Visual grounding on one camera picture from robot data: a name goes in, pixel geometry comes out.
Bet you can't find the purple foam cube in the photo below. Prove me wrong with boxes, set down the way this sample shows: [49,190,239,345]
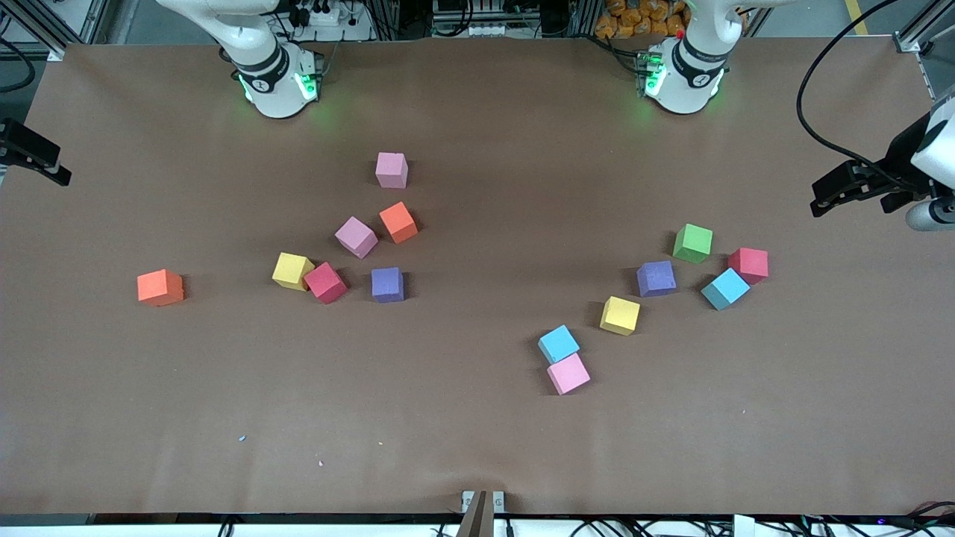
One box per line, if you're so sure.
[371,267,405,304]
[636,260,677,298]

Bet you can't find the yellow foam cube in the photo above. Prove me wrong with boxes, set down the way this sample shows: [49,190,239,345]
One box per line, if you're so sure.
[599,296,641,337]
[272,252,315,292]

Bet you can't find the red foam cube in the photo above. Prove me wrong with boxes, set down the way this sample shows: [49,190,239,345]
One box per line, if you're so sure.
[728,248,769,286]
[303,262,348,305]

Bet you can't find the blue foam cube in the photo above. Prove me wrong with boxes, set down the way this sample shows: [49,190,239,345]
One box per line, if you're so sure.
[701,268,751,312]
[538,324,580,365]

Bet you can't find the pink foam cube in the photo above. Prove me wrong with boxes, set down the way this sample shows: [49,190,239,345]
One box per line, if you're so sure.
[334,216,379,260]
[375,152,409,189]
[547,353,592,396]

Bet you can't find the orange foam cube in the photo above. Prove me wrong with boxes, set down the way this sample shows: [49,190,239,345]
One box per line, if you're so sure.
[379,201,419,245]
[137,269,185,307]

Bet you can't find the green foam cube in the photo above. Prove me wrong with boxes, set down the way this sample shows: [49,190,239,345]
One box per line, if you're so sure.
[672,223,713,265]

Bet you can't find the large table cover sheet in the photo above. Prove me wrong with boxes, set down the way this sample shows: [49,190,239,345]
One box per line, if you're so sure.
[0,37,955,517]

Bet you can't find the pile of orange toys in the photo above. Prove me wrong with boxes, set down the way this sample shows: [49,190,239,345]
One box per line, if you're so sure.
[595,0,691,40]

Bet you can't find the white power strip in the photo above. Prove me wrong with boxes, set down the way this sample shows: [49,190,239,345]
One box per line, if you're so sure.
[287,0,344,27]

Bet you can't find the dark equipment rack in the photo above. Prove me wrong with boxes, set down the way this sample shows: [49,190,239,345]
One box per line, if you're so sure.
[429,0,590,38]

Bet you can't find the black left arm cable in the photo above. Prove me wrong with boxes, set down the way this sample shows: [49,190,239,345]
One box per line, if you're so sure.
[795,0,930,195]

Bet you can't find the aluminium frame profile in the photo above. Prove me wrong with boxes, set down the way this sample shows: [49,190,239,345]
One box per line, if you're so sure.
[0,0,113,62]
[892,0,955,101]

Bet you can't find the front camera mount post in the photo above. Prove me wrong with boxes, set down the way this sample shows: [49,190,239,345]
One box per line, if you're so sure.
[461,490,506,537]

